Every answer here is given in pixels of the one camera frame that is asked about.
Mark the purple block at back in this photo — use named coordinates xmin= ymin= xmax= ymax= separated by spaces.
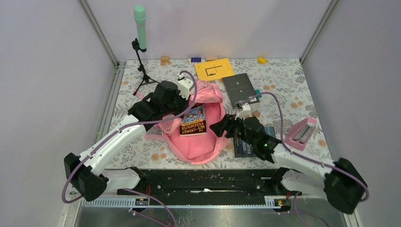
xmin=190 ymin=57 xmax=202 ymax=63

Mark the yellow book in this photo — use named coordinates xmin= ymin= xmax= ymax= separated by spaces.
xmin=194 ymin=58 xmax=235 ymax=81

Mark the grey slotted cable duct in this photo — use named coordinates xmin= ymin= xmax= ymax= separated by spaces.
xmin=80 ymin=196 xmax=283 ymax=209

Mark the black tablet case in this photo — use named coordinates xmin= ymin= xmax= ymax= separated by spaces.
xmin=222 ymin=73 xmax=256 ymax=109

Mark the black microphone tripod stand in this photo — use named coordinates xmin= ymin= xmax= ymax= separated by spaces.
xmin=131 ymin=38 xmax=159 ymax=96

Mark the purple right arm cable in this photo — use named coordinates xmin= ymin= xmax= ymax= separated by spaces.
xmin=236 ymin=92 xmax=370 ymax=227

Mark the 169-Storey Treehouse book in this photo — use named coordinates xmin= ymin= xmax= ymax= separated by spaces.
xmin=179 ymin=104 xmax=207 ymax=136

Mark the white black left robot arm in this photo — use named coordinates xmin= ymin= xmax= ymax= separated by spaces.
xmin=63 ymin=79 xmax=197 ymax=201

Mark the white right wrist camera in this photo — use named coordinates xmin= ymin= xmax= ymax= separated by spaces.
xmin=235 ymin=103 xmax=251 ymax=120

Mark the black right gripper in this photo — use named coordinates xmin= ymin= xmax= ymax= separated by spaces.
xmin=209 ymin=113 xmax=256 ymax=148

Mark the small natural wooden block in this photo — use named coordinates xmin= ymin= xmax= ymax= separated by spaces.
xmin=252 ymin=110 xmax=261 ymax=118

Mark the pink student backpack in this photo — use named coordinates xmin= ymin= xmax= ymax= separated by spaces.
xmin=145 ymin=79 xmax=228 ymax=165

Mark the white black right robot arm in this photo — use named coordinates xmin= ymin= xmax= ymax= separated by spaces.
xmin=210 ymin=114 xmax=369 ymax=214

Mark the Nineteen Eighty-Four blue book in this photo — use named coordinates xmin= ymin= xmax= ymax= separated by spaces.
xmin=233 ymin=126 xmax=276 ymax=158

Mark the natural block at back right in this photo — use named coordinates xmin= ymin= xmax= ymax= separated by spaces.
xmin=205 ymin=56 xmax=218 ymax=61

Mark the floral table mat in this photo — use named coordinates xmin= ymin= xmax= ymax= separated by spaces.
xmin=107 ymin=58 xmax=331 ymax=169

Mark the yellow block at back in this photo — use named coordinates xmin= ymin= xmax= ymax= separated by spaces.
xmin=257 ymin=57 xmax=268 ymax=64

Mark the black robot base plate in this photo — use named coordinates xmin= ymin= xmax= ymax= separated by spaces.
xmin=134 ymin=168 xmax=296 ymax=202

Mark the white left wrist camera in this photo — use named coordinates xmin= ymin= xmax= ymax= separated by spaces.
xmin=177 ymin=74 xmax=194 ymax=100

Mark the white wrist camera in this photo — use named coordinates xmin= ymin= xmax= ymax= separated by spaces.
xmin=235 ymin=103 xmax=251 ymax=120
xmin=177 ymin=74 xmax=194 ymax=100

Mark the green microphone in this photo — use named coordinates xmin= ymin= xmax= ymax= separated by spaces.
xmin=134 ymin=5 xmax=147 ymax=52

